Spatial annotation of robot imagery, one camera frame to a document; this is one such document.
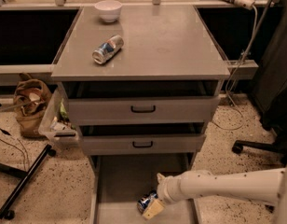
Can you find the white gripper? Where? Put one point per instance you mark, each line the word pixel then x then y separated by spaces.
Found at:
pixel 166 188

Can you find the blue pepsi can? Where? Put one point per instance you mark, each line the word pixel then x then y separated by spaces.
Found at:
pixel 143 203
pixel 107 49

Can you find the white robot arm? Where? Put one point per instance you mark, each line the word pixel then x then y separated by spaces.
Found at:
pixel 267 187

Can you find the grey bottom drawer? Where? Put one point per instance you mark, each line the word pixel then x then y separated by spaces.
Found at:
pixel 123 180

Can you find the grey drawer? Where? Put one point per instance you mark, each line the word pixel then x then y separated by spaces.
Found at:
pixel 123 180
pixel 142 144
pixel 119 111

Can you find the grey middle drawer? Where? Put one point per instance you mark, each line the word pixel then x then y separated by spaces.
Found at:
pixel 142 144

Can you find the grey top drawer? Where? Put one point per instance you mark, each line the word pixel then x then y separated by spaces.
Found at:
pixel 119 111

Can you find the grey drawer cabinet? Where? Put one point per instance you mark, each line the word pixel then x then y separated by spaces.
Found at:
pixel 167 53

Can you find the blue pepsi can on counter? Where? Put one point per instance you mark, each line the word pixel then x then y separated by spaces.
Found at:
pixel 107 49

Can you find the clear plastic storage bin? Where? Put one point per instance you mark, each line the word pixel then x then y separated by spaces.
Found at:
pixel 54 127

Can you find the black office chair base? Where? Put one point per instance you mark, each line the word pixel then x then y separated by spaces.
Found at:
pixel 239 145

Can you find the black rolling stand leg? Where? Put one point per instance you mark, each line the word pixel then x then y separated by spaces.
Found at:
pixel 24 177

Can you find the white ceramic bowl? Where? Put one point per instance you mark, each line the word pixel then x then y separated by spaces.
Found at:
pixel 109 10

